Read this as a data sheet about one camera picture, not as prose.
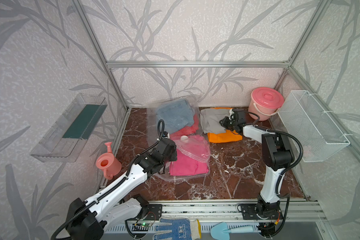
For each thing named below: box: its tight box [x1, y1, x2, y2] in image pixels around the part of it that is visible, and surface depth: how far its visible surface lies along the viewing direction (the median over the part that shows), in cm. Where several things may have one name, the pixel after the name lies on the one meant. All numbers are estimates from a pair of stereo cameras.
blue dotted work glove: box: [152, 218, 202, 240], surface depth 71 cm
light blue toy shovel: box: [210, 222, 255, 240], surface depth 70 cm
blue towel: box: [156, 99, 195, 133], surface depth 104 cm
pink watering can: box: [96, 142, 122, 180], surface depth 82 cm
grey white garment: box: [200, 108, 233, 135], surface depth 105 cm
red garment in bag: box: [169, 114, 199, 138], surface depth 100 cm
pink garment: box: [169, 134, 211, 176], surface depth 86 cm
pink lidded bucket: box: [248, 87, 285, 121], surface depth 104 cm
